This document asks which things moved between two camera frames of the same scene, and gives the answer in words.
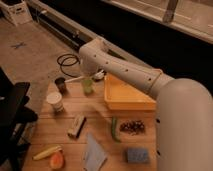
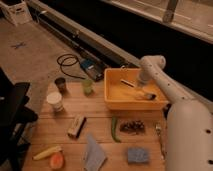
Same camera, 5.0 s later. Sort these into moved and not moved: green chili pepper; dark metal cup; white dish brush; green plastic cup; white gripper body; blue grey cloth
Moved: white gripper body; white dish brush
Not moved: green plastic cup; dark metal cup; green chili pepper; blue grey cloth
